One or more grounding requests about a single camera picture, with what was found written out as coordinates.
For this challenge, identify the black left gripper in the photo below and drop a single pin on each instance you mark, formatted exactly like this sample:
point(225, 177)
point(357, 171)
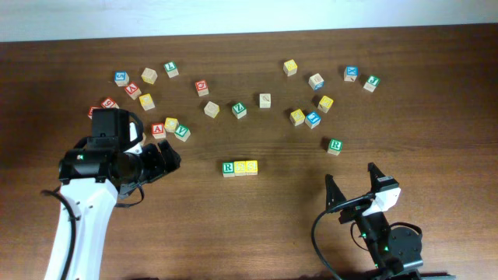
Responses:
point(151, 151)

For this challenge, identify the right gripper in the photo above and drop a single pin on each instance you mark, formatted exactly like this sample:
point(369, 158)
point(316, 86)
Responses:
point(334, 195)

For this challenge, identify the green r block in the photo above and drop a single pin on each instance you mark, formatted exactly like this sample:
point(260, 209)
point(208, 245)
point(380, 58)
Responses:
point(228, 169)
point(335, 147)

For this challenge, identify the yellow S block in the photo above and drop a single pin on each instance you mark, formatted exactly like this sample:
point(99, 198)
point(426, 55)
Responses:
point(240, 168)

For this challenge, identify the yellow block back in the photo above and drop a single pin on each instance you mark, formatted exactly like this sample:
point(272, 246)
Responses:
point(290, 67)

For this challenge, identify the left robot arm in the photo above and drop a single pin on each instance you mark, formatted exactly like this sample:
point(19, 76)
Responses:
point(97, 175)

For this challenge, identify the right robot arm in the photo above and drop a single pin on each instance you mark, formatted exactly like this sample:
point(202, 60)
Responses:
point(394, 248)

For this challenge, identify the green V block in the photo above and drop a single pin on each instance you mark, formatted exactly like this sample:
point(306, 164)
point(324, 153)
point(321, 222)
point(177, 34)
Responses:
point(182, 133)

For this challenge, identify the red A block front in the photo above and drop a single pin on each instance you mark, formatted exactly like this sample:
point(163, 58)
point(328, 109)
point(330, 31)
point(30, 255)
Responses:
point(158, 131)

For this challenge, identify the red a block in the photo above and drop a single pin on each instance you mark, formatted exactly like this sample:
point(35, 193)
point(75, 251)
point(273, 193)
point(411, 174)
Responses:
point(133, 90)
point(158, 131)

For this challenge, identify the yellow C block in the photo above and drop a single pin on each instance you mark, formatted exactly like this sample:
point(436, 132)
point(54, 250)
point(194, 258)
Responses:
point(171, 124)

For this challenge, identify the plain top wooden block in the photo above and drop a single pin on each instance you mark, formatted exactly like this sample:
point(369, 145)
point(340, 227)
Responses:
point(211, 109)

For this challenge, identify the blue I block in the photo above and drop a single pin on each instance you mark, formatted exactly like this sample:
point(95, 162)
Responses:
point(313, 119)

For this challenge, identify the red Q block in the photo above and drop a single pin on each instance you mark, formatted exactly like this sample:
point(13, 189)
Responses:
point(202, 88)

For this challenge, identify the red A block back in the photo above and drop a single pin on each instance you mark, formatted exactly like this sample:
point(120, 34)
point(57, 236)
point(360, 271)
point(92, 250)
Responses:
point(133, 90)

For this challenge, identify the green Z block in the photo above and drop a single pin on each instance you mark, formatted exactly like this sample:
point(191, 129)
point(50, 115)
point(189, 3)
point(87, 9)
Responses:
point(239, 110)

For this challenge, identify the red 9 block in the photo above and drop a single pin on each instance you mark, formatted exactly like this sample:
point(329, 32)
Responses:
point(109, 103)

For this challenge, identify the plain top yellow-side block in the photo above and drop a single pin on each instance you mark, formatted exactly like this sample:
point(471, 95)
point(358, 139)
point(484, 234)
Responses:
point(149, 76)

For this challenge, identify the green L block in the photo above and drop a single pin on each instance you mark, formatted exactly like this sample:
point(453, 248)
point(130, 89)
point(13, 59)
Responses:
point(171, 69)

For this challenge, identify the red M block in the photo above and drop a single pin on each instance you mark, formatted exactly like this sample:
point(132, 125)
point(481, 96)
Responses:
point(91, 110)

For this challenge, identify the blue 5 block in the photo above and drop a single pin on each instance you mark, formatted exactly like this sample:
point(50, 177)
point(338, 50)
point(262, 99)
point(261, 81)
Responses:
point(121, 78)

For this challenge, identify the green J block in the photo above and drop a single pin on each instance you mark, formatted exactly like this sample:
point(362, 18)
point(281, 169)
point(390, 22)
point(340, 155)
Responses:
point(371, 83)

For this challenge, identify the blue D side block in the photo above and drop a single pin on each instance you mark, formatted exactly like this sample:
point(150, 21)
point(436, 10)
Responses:
point(316, 81)

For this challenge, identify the plain top block red-side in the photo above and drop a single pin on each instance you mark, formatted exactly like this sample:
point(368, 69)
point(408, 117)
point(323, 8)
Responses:
point(265, 100)

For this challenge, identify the blue X block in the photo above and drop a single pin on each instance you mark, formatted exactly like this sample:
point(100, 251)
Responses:
point(351, 73)

